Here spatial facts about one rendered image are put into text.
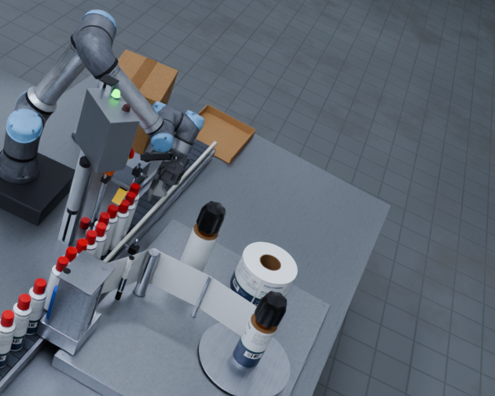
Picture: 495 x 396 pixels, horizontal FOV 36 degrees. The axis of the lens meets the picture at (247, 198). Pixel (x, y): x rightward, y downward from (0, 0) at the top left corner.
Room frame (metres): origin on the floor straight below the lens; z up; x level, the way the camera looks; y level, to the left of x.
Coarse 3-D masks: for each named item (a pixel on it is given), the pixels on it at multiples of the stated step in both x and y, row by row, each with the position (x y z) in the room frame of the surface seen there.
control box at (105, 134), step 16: (96, 96) 1.85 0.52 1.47; (96, 112) 1.81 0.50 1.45; (112, 112) 1.81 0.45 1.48; (80, 128) 1.85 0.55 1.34; (96, 128) 1.80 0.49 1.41; (112, 128) 1.77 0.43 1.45; (128, 128) 1.80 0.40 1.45; (80, 144) 1.84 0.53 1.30; (96, 144) 1.78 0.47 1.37; (112, 144) 1.78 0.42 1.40; (128, 144) 1.82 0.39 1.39; (96, 160) 1.77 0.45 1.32; (112, 160) 1.79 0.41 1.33
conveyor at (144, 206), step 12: (204, 144) 2.76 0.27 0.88; (192, 156) 2.64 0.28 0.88; (144, 204) 2.21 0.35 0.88; (144, 216) 2.15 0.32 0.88; (132, 228) 2.06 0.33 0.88; (108, 252) 1.90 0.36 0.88; (36, 336) 1.45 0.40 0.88; (24, 348) 1.39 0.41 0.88; (12, 360) 1.34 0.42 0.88; (0, 372) 1.29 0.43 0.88
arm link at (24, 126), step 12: (12, 120) 2.04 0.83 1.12; (24, 120) 2.06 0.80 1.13; (36, 120) 2.08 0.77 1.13; (12, 132) 2.01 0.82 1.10; (24, 132) 2.02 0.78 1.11; (36, 132) 2.05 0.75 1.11; (12, 144) 2.01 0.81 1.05; (24, 144) 2.02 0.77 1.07; (36, 144) 2.06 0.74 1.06; (12, 156) 2.01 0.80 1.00; (24, 156) 2.02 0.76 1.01
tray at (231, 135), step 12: (204, 108) 3.06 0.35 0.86; (204, 120) 3.01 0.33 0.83; (216, 120) 3.06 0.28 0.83; (228, 120) 3.08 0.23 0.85; (204, 132) 2.92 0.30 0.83; (216, 132) 2.96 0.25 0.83; (228, 132) 3.00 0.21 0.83; (240, 132) 3.05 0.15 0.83; (252, 132) 3.07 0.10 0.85; (216, 144) 2.87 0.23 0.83; (228, 144) 2.91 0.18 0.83; (240, 144) 2.95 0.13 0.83; (216, 156) 2.78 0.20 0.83; (228, 156) 2.82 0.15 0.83
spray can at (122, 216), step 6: (120, 204) 1.92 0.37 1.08; (126, 204) 1.93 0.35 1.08; (120, 210) 1.92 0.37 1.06; (126, 210) 1.93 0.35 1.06; (120, 216) 1.91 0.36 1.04; (126, 216) 1.92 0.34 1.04; (120, 222) 1.91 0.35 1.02; (120, 228) 1.91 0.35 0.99; (114, 234) 1.91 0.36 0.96; (120, 234) 1.92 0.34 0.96; (114, 240) 1.91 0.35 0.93; (114, 246) 1.91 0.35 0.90
